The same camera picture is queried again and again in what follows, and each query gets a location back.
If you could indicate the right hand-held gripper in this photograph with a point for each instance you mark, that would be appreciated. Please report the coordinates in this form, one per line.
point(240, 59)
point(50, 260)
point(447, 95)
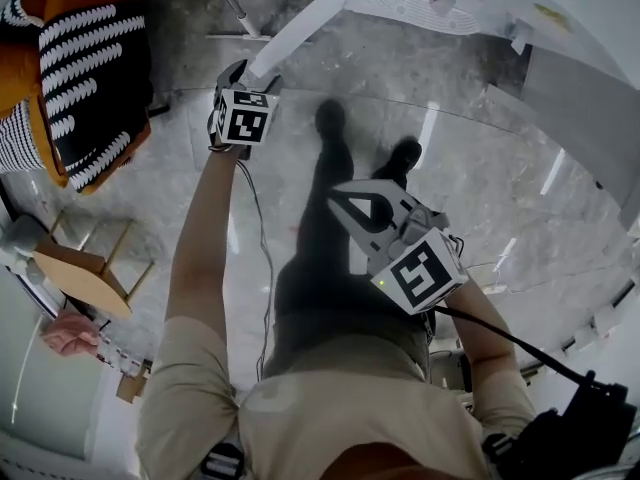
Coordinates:
point(420, 273)

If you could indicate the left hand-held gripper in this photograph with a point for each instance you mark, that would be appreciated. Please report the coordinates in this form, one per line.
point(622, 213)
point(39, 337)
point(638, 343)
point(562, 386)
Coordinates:
point(245, 123)

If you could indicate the white cabinet with door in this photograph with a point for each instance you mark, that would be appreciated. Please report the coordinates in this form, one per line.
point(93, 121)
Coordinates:
point(300, 33)

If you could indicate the person's right forearm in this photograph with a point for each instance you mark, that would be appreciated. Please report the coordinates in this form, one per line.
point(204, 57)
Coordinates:
point(480, 328)

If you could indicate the person's left forearm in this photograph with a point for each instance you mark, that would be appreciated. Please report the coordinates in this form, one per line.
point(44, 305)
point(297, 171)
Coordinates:
point(205, 248)

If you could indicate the black shoulder pack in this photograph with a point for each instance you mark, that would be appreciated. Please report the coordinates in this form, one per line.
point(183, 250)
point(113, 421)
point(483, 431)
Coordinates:
point(590, 428)

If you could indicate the person's right leg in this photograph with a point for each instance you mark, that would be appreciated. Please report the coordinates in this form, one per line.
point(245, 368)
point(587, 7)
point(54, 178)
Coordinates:
point(400, 158)

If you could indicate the person's leg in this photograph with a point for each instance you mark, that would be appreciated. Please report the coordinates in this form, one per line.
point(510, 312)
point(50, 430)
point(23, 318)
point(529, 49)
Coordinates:
point(320, 248)
point(400, 158)

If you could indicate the person's left leg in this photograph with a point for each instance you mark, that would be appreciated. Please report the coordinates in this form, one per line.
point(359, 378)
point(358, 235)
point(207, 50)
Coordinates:
point(320, 248)

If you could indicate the black white scalloped throw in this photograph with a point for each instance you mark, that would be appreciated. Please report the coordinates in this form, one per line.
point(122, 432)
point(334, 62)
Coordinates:
point(95, 78)

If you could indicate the person's beige shirt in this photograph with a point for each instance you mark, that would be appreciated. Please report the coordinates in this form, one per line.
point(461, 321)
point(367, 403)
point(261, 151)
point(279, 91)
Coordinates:
point(340, 408)

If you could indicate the orange sofa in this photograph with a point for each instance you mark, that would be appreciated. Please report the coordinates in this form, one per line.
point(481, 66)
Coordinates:
point(20, 68)

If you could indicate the thin striped white blanket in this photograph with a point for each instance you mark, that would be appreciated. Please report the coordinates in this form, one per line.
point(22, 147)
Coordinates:
point(17, 138)

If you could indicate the wooden stool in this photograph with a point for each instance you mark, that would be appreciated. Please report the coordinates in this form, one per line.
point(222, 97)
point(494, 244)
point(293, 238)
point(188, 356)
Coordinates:
point(80, 278)

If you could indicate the black harness buckle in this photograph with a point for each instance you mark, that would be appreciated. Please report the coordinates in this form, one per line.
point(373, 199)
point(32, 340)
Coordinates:
point(222, 463)

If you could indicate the brown cardboard box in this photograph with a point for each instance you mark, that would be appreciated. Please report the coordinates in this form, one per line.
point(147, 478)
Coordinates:
point(132, 383)

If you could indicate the pink cloth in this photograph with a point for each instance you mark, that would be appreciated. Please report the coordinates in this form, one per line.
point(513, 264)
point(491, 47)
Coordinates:
point(70, 333)

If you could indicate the white framed glass door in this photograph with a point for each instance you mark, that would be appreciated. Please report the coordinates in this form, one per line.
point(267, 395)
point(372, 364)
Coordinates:
point(50, 378)

